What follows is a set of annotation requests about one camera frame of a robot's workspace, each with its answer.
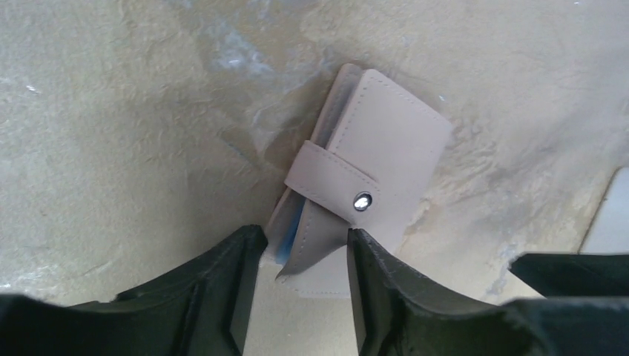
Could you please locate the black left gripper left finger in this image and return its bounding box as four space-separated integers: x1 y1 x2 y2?
1 225 267 355

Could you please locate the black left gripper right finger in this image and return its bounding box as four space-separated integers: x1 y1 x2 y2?
347 229 628 355

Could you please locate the white plastic tray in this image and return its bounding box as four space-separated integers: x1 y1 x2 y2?
579 167 628 254

